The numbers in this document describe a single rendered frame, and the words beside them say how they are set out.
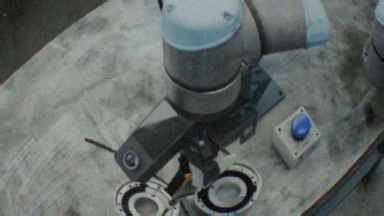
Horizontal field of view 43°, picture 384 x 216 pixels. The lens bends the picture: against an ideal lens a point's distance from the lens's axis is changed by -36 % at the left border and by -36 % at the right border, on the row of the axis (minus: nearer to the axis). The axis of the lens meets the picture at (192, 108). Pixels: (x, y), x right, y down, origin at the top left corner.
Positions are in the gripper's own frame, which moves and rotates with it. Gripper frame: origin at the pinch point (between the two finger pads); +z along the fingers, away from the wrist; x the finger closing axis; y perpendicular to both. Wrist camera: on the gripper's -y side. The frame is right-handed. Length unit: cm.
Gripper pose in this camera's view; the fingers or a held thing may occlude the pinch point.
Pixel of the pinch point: (189, 177)
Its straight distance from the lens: 90.9
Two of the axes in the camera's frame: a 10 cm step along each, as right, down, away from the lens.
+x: -6.1, -6.8, 4.0
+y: 7.9, -5.3, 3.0
